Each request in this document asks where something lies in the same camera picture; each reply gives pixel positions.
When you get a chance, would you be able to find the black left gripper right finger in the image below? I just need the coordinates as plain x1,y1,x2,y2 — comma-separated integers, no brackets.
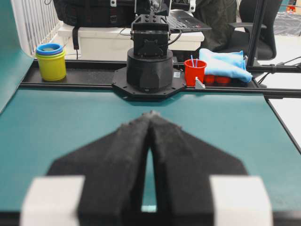
149,110,273,226

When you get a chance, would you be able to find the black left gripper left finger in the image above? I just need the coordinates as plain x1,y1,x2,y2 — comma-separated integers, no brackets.
20,113,151,226

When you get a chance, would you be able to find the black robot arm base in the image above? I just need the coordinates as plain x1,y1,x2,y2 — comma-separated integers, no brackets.
112,13,186,98

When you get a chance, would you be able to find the red plastic cup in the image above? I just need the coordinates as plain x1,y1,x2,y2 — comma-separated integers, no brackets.
184,59,207,87

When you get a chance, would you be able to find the yellow-green plastic cup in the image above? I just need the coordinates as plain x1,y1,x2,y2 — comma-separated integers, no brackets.
36,50,66,81

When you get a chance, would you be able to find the blue plastic cup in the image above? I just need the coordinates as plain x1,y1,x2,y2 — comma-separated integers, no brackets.
36,43,63,56

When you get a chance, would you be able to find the blue-white straw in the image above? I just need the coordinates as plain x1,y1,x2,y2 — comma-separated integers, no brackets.
190,55,198,68

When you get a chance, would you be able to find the light blue cloth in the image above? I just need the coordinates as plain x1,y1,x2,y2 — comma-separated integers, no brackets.
199,48,253,83

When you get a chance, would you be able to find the white storage box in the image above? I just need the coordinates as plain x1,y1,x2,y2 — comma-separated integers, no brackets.
57,24,204,61

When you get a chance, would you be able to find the black office chair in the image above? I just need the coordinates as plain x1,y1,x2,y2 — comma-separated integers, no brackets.
211,0,284,61

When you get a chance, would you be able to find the black laptop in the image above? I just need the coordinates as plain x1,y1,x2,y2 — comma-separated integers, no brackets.
166,10,212,33

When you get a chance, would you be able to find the green curved mat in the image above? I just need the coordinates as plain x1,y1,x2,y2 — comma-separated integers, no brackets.
0,0,33,112

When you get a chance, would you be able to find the black backpack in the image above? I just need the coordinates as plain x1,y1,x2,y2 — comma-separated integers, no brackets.
53,0,135,50

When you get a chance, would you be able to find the silver corner bracket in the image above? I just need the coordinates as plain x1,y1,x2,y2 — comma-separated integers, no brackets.
195,77,206,89

